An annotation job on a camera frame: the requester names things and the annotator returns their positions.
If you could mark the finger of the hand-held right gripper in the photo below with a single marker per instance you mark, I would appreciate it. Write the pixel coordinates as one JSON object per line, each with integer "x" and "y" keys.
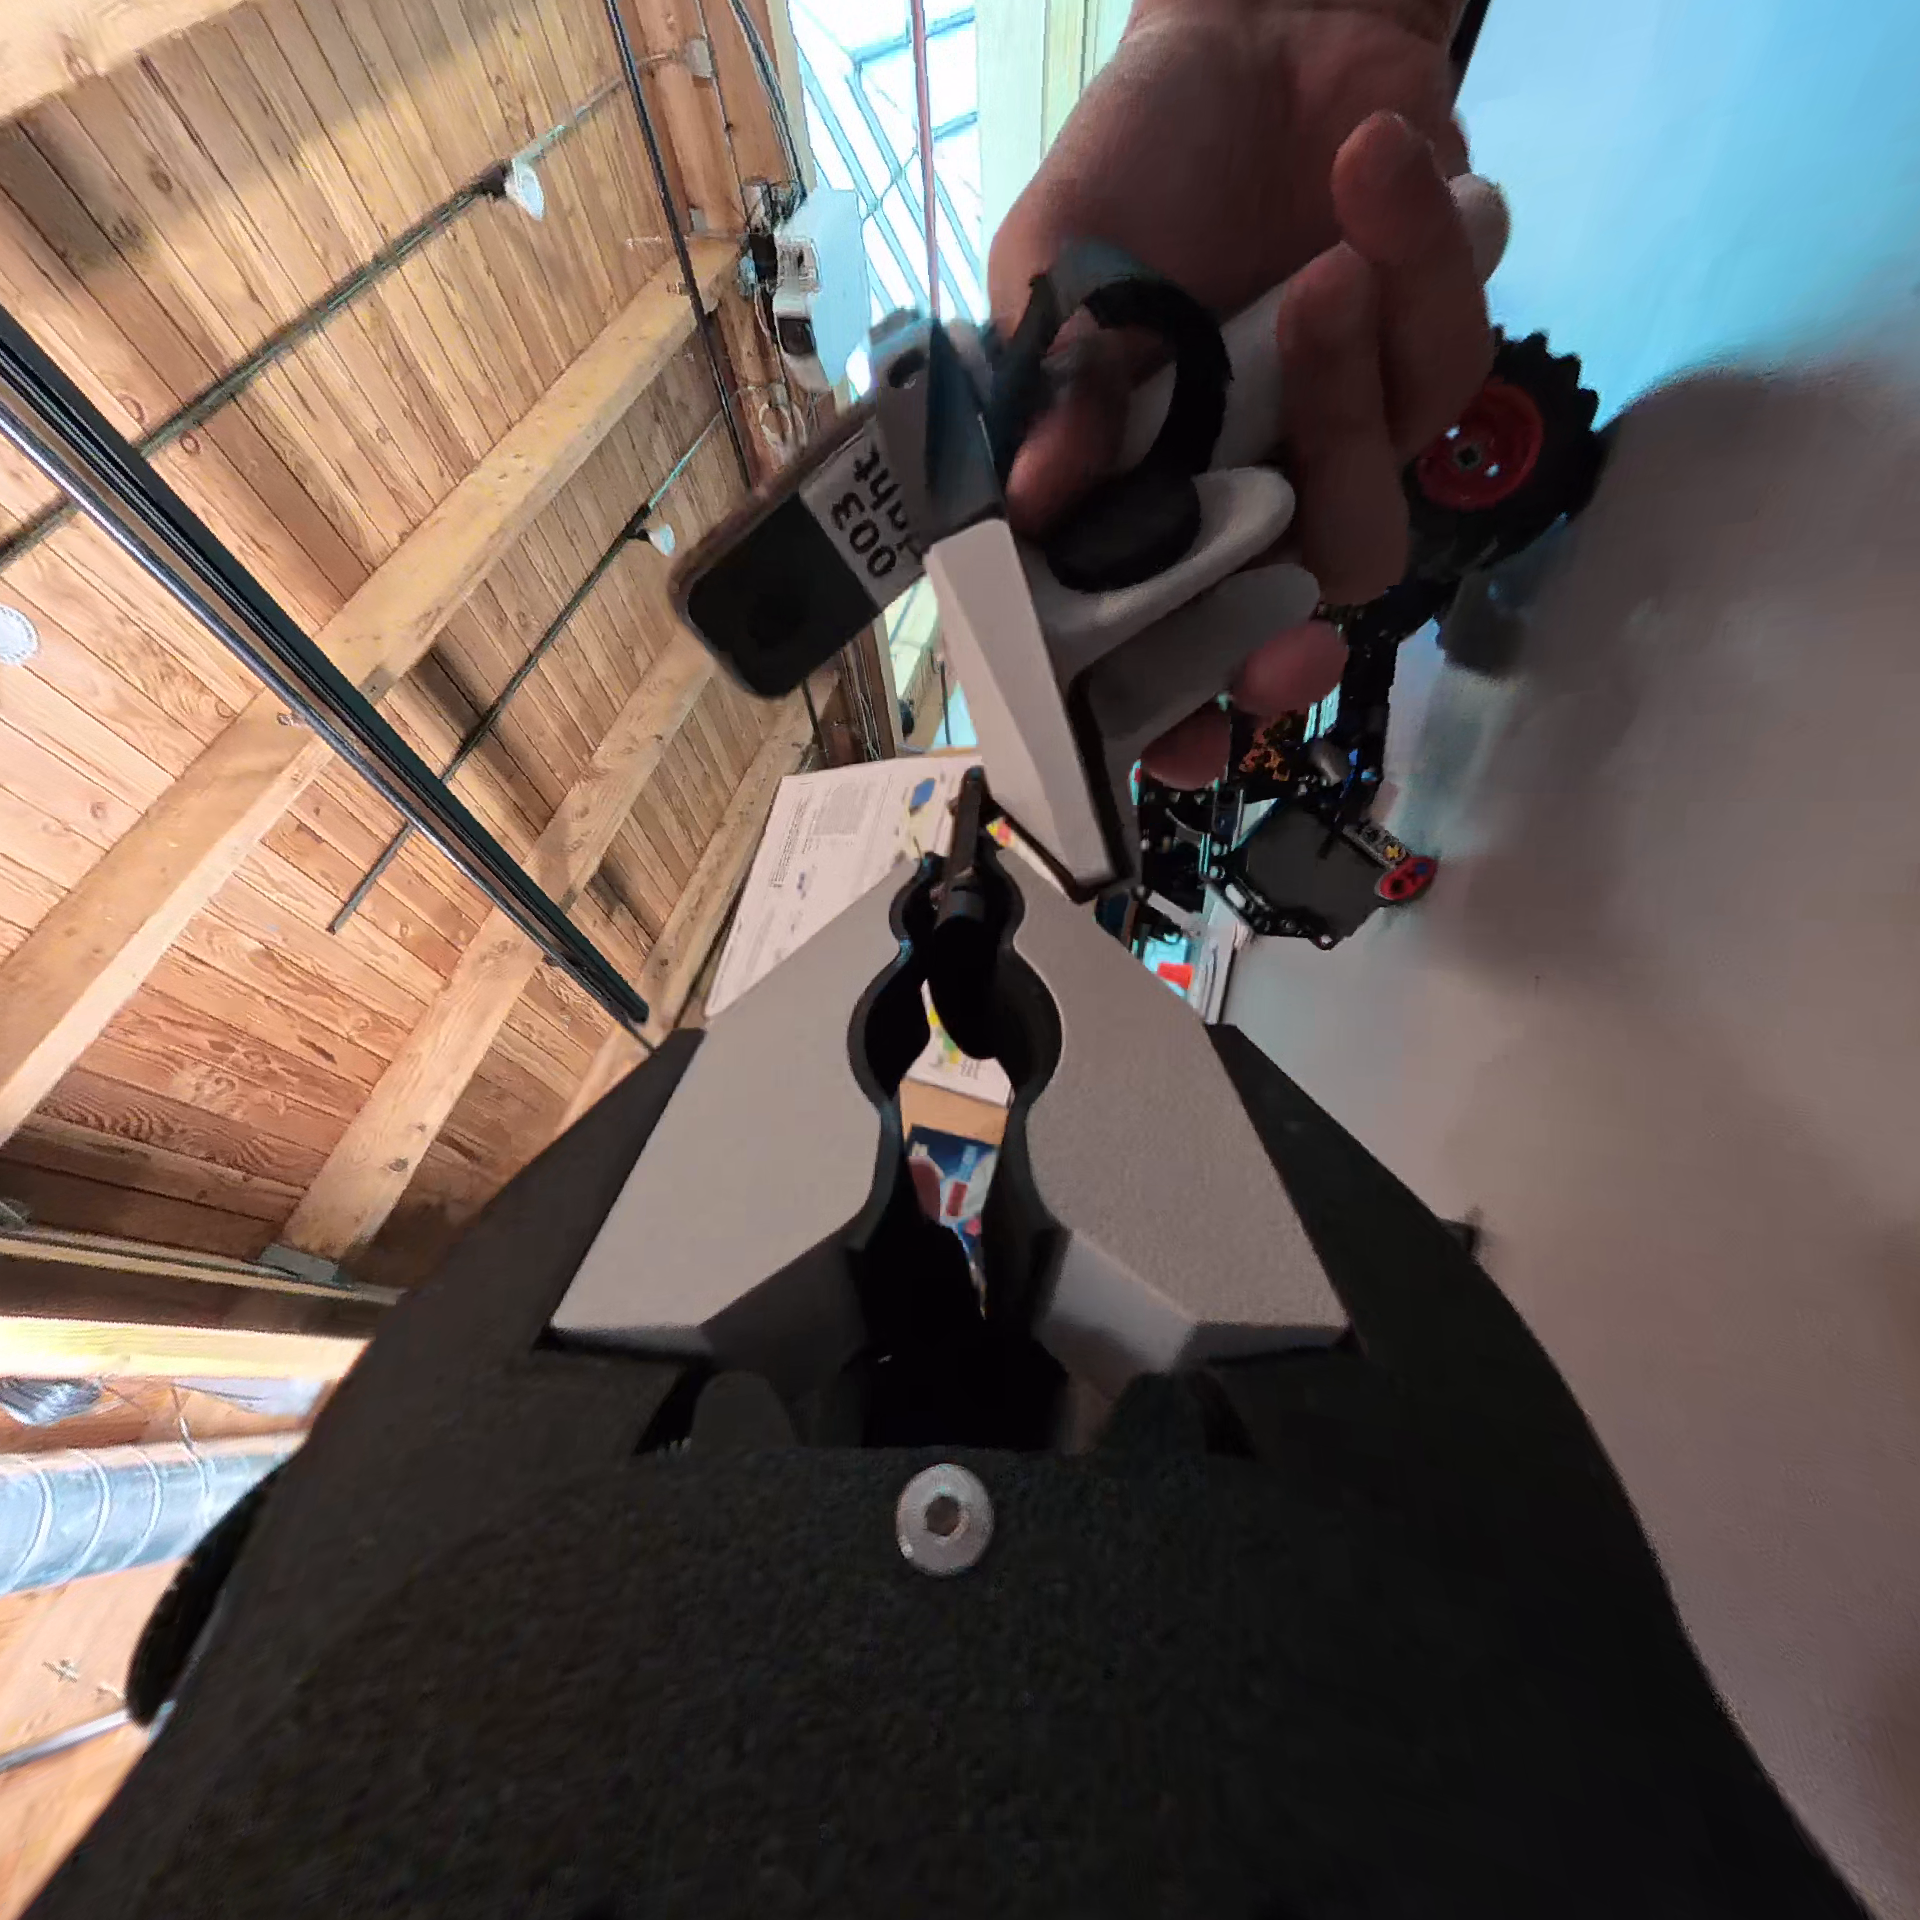
{"x": 1020, "y": 705}

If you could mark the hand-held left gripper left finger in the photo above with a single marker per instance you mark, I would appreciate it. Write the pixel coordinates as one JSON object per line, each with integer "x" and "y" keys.
{"x": 735, "y": 1184}

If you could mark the person's right hand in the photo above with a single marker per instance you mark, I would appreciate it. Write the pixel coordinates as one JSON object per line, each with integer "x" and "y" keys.
{"x": 1201, "y": 136}

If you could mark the white ceiling device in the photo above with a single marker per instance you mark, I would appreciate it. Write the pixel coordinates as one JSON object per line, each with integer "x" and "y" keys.
{"x": 820, "y": 270}

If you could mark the lego truck with flame panels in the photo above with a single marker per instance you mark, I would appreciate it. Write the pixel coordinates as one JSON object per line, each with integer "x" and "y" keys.
{"x": 1305, "y": 878}

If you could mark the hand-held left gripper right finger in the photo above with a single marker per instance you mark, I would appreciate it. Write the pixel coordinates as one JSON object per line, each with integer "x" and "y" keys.
{"x": 1172, "y": 1184}

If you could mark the silver air duct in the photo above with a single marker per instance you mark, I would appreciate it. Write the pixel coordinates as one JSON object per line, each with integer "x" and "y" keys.
{"x": 105, "y": 1517}

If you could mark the black lego piece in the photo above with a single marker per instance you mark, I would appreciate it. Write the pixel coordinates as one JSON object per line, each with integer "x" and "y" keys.
{"x": 960, "y": 974}

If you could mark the black ceiling rail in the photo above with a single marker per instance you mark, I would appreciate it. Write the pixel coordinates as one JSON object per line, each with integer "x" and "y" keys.
{"x": 301, "y": 645}

